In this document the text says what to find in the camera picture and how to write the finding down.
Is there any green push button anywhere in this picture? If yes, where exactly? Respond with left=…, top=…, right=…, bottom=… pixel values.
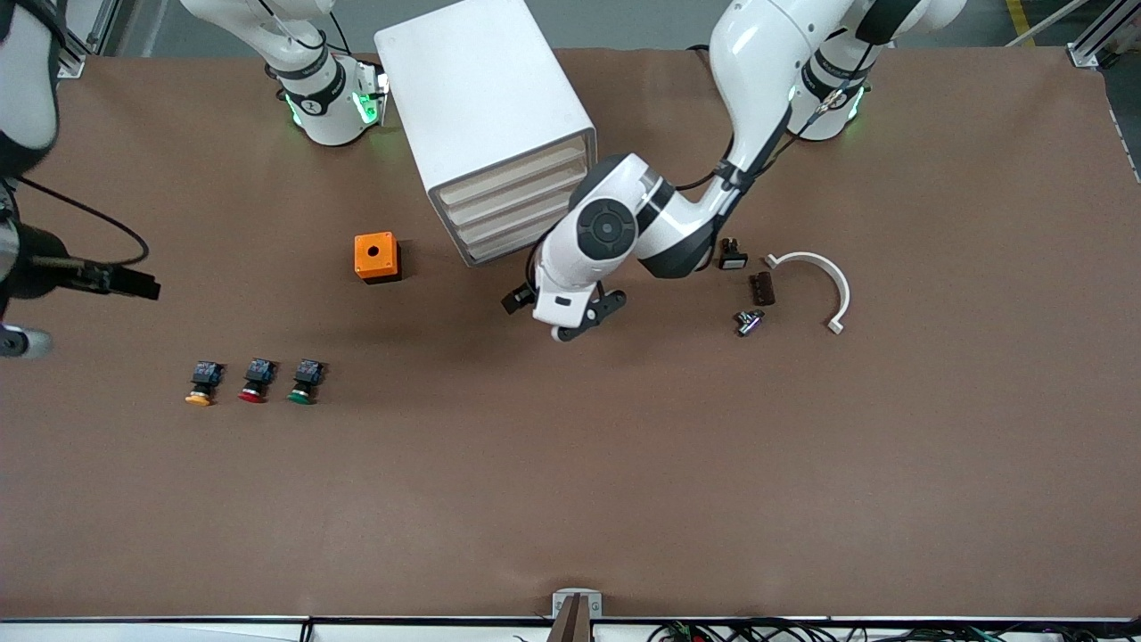
left=287, top=358, right=326, bottom=405

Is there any yellow push button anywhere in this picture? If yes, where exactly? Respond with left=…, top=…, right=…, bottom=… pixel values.
left=185, top=360, right=222, bottom=407

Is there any red push button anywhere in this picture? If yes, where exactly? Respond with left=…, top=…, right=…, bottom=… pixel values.
left=238, top=358, right=275, bottom=404

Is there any white drawer cabinet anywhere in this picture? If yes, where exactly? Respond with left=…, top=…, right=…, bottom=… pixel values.
left=374, top=0, right=600, bottom=268

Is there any brown table cover sheet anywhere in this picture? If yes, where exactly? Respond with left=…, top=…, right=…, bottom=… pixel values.
left=0, top=45, right=1141, bottom=622

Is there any white curved plastic clip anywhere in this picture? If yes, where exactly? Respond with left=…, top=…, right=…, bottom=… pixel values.
left=765, top=252, right=850, bottom=336

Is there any orange button enclosure box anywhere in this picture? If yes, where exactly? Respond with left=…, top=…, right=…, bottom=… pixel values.
left=354, top=232, right=402, bottom=284

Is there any aluminium frame profile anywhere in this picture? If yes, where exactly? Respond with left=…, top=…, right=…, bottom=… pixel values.
left=53, top=0, right=117, bottom=79
left=1065, top=0, right=1141, bottom=70

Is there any grey metal bracket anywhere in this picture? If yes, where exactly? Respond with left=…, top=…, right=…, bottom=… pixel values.
left=550, top=588, right=604, bottom=642

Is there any white table edge rail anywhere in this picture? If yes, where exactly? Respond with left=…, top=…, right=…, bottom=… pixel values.
left=0, top=617, right=1141, bottom=642

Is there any black cable bundle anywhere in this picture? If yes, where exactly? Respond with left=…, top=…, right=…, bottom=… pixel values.
left=646, top=619, right=1111, bottom=642

